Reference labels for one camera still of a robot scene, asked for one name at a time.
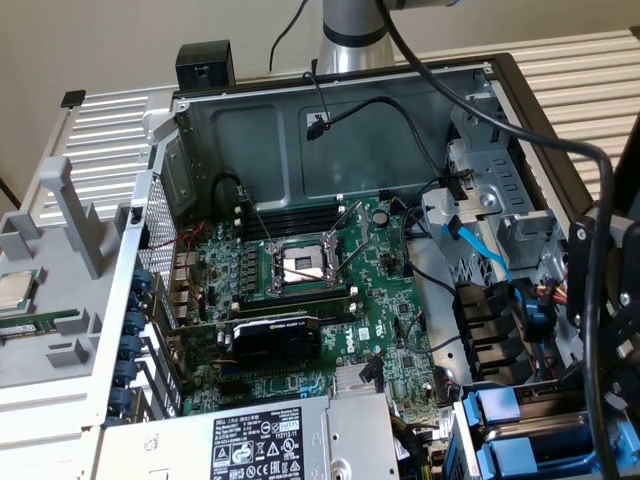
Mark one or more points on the silver CPU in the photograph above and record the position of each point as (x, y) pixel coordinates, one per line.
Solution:
(15, 292)

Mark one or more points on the dark brown panel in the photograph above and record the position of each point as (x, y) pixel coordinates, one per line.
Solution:
(627, 180)

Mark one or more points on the metal socket cover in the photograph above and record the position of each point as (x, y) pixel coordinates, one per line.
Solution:
(350, 220)

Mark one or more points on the white rack base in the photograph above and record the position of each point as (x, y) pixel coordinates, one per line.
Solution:
(40, 435)

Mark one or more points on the grey parts rack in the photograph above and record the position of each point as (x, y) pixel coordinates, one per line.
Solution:
(75, 225)

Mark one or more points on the metal disk bay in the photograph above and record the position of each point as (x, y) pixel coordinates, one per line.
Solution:
(462, 445)

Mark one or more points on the black graphics card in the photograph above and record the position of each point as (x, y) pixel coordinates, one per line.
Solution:
(270, 345)

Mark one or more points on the blue disk carrier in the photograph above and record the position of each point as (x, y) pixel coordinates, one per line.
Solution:
(507, 455)

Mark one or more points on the open PC case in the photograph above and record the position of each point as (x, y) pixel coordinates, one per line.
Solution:
(260, 150)

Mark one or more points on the coin battery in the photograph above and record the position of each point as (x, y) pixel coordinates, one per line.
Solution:
(380, 217)

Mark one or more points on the green RAM stick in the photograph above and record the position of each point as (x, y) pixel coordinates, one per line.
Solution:
(55, 316)

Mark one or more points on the grey power supply unit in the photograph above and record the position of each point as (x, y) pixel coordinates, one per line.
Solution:
(175, 445)

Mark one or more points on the green motherboard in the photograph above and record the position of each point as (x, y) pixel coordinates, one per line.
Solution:
(370, 265)

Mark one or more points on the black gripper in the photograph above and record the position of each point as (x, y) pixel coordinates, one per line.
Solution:
(582, 270)

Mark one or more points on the black RAM slot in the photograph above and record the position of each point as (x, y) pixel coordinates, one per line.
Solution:
(295, 297)
(295, 225)
(300, 212)
(340, 312)

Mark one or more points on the thin metal locking lever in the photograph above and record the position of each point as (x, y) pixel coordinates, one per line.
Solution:
(352, 257)
(260, 222)

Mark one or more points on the black power connector plug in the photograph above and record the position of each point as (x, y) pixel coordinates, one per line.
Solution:
(350, 380)

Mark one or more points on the blue expansion slot clip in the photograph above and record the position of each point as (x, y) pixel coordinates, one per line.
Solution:
(120, 400)
(126, 373)
(134, 324)
(142, 278)
(131, 347)
(135, 301)

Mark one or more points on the black box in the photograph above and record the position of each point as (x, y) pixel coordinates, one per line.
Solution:
(205, 62)

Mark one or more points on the CPU socket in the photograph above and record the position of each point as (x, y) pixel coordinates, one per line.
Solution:
(300, 265)

